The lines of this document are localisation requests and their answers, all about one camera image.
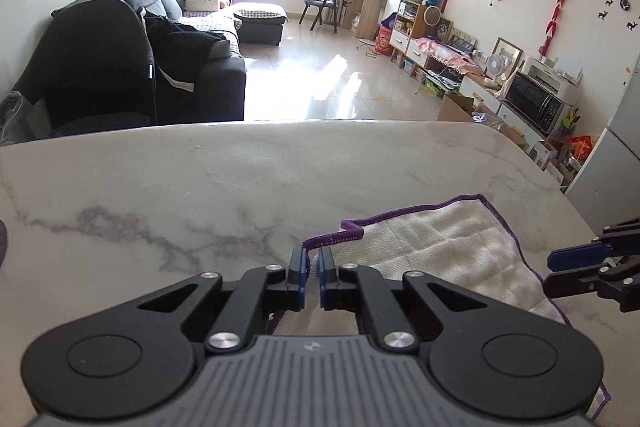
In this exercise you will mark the black jacket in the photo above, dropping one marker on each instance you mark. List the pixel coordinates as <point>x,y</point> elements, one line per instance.
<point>90,57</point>

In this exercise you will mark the dark grey sofa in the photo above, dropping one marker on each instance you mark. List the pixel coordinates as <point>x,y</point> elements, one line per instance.
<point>220,77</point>

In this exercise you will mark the white printer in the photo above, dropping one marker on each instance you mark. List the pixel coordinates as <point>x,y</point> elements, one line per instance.
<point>552,74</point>

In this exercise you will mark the white and wood low cabinet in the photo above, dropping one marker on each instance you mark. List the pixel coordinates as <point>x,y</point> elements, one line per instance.
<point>420,52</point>

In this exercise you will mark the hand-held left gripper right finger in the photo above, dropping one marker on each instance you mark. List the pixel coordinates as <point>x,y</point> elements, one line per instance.
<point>325,279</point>

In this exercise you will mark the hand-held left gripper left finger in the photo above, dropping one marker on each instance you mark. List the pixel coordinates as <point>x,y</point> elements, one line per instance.
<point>298,277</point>

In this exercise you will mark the white refrigerator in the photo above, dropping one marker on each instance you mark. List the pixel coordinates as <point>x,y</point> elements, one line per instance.
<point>610,157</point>

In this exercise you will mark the white towel with purple trim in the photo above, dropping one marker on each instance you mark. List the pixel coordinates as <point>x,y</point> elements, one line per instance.
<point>460,242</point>

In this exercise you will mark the patterned sofa blanket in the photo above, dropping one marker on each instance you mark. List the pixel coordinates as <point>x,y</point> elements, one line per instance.
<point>220,24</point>

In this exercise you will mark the framed picture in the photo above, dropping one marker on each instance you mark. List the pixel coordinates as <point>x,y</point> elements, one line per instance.
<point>507,54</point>

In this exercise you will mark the red paper ornament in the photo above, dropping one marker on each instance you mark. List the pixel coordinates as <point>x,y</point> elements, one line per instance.
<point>579,148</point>

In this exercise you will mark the small white desk fan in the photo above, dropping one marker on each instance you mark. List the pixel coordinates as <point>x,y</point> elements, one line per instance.
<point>494,67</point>

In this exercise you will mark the pink cloth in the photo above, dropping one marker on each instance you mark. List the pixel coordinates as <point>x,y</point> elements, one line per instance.
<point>445,54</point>

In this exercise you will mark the wooden desk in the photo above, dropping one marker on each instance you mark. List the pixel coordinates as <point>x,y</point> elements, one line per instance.
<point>365,9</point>

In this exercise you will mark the clear plastic bag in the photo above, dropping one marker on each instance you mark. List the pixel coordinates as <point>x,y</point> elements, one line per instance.
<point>492,119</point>
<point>12,117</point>

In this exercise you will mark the red bag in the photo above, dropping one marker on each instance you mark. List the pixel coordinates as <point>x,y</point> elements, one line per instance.
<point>384,41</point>

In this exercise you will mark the brown cardboard box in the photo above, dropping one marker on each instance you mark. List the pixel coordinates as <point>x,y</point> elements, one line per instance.
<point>452,107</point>

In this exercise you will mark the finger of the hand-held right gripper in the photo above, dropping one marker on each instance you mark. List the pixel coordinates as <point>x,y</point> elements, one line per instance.
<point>615,282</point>
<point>575,257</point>

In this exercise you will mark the black microwave oven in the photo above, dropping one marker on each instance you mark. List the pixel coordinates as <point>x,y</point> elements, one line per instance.
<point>532,102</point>

